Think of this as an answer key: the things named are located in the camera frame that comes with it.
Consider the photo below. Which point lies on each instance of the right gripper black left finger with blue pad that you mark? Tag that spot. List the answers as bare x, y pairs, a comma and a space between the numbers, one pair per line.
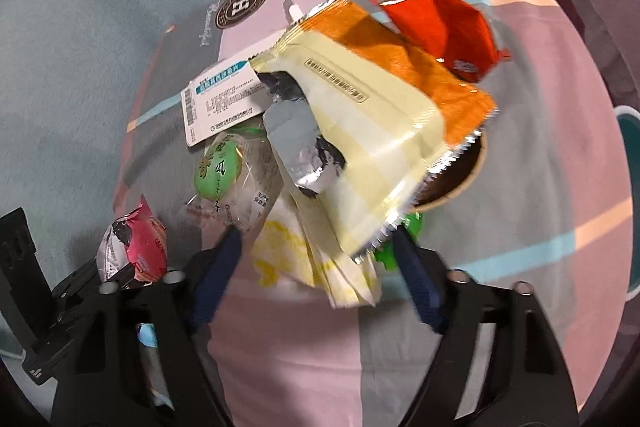
187, 300

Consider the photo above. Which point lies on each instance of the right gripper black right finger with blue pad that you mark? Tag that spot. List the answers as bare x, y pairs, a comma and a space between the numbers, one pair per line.
455, 307

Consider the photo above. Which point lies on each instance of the red snack bag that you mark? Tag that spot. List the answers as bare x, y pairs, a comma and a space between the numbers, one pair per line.
453, 33

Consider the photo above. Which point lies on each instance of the white blue wipes packet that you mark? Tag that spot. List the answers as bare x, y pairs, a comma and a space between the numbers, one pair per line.
147, 336

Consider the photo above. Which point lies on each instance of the green round jelly cup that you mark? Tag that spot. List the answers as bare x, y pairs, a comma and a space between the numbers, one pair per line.
408, 232

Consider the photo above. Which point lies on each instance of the pink candy wrapper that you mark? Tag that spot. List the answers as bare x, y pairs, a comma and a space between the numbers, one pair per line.
137, 239

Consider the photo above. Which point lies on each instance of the yellow white crumpled wrapper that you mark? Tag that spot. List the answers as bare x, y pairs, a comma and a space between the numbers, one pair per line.
282, 250

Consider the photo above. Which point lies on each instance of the green clear snack packet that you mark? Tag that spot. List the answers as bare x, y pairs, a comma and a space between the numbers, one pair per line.
237, 180

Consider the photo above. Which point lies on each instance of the white medicine box blue print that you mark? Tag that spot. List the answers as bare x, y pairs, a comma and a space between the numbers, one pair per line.
222, 96

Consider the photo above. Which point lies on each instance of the orange cream snack bag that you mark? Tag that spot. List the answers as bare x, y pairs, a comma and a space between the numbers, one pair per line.
360, 121

